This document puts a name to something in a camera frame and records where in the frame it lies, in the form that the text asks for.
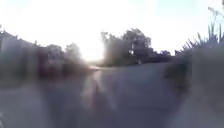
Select dark tree clump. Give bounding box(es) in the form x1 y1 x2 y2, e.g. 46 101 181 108
100 27 173 67

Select grey asphalt road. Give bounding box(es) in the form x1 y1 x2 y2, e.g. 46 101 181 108
0 62 224 128

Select dense roadside bushes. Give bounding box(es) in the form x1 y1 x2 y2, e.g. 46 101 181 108
164 6 224 98

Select dark wall with bushes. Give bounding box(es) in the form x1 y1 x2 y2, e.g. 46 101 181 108
0 29 91 88

